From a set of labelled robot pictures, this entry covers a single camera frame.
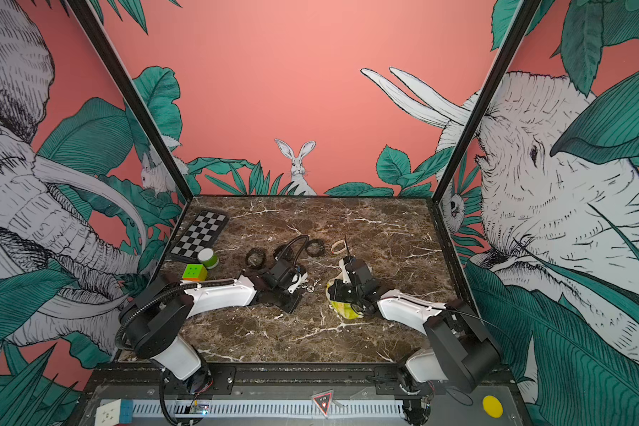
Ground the yellow green patterned towel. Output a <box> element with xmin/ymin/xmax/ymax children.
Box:
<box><xmin>326</xmin><ymin>265</ymin><xmax>376</xmax><ymax>321</ymax></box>

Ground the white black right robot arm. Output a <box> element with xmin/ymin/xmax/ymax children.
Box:
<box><xmin>326</xmin><ymin>255</ymin><xmax>502</xmax><ymax>395</ymax></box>

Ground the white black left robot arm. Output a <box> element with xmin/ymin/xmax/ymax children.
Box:
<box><xmin>115</xmin><ymin>258</ymin><xmax>308</xmax><ymax>389</ymax></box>

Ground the green white cylinder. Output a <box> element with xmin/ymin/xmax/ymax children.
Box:
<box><xmin>197</xmin><ymin>248</ymin><xmax>219</xmax><ymax>270</ymax></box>

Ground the colourful rubik's cube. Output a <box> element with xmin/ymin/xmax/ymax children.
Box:
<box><xmin>182</xmin><ymin>264</ymin><xmax>209</xmax><ymax>282</ymax></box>

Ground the black white checkerboard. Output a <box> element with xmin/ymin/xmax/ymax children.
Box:
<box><xmin>169</xmin><ymin>209</ymin><xmax>229</xmax><ymax>262</ymax></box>

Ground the red triangle warning sticker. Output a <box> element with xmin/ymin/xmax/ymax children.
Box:
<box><xmin>311</xmin><ymin>390</ymin><xmax>334</xmax><ymax>417</ymax></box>

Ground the yellow round button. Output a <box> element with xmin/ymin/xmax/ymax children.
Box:
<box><xmin>482</xmin><ymin>395</ymin><xmax>504</xmax><ymax>419</ymax></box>

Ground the white power socket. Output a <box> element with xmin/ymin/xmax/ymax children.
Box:
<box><xmin>94</xmin><ymin>399</ymin><xmax>133</xmax><ymax>426</ymax></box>

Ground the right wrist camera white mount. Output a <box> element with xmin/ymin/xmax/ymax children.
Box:
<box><xmin>340</xmin><ymin>264</ymin><xmax>351</xmax><ymax>284</ymax></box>

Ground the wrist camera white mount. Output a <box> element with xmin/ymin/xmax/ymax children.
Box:
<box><xmin>288</xmin><ymin>270</ymin><xmax>308</xmax><ymax>294</ymax></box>
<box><xmin>340</xmin><ymin>264</ymin><xmax>351</xmax><ymax>284</ymax></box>

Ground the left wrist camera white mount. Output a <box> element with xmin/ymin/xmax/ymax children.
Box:
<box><xmin>288</xmin><ymin>270</ymin><xmax>308</xmax><ymax>294</ymax></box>

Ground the black corrugated left cable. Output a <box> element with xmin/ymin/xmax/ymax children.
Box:
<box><xmin>274</xmin><ymin>233</ymin><xmax>311</xmax><ymax>267</ymax></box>

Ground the white slotted cable duct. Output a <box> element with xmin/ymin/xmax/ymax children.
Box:
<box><xmin>131</xmin><ymin>398</ymin><xmax>406</xmax><ymax>419</ymax></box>

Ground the black front mounting rail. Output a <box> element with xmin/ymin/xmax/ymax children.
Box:
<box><xmin>82</xmin><ymin>363</ymin><xmax>512</xmax><ymax>398</ymax></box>

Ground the black right frame post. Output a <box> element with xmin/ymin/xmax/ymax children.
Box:
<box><xmin>432</xmin><ymin>0</ymin><xmax>541</xmax><ymax>206</ymax></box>

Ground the black frame post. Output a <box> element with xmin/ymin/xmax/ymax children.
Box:
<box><xmin>67</xmin><ymin>0</ymin><xmax>193</xmax><ymax>204</ymax></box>
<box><xmin>432</xmin><ymin>0</ymin><xmax>541</xmax><ymax>206</ymax></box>

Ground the black left frame post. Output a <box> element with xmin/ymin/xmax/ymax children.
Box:
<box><xmin>67</xmin><ymin>0</ymin><xmax>193</xmax><ymax>204</ymax></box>

